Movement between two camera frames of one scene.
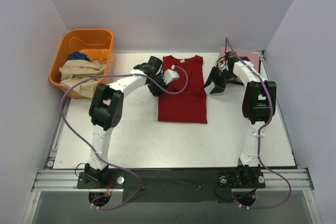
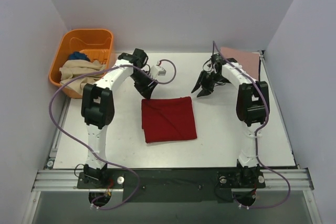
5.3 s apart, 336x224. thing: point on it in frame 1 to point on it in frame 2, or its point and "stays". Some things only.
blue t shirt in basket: (78, 55) stays
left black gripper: (156, 85) to (143, 84)
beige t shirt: (73, 72) stays
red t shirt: (190, 106) to (167, 119)
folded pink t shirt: (253, 57) stays
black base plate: (145, 185) stays
